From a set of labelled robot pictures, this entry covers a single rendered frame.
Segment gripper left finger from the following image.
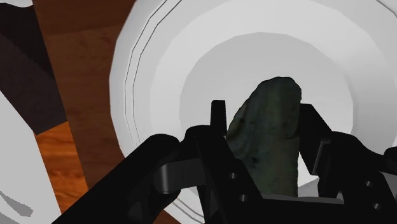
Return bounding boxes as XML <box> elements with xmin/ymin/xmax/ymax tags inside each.
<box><xmin>52</xmin><ymin>99</ymin><xmax>265</xmax><ymax>224</ymax></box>

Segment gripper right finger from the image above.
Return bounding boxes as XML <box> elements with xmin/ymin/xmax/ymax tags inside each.
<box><xmin>298</xmin><ymin>103</ymin><xmax>397</xmax><ymax>218</ymax></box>

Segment dark green mottled oblong object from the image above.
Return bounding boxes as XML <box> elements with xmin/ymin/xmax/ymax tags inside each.
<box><xmin>226</xmin><ymin>76</ymin><xmax>303</xmax><ymax>197</ymax></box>

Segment white round bowl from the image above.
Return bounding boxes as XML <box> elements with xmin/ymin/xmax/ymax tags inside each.
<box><xmin>109</xmin><ymin>0</ymin><xmax>397</xmax><ymax>224</ymax></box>

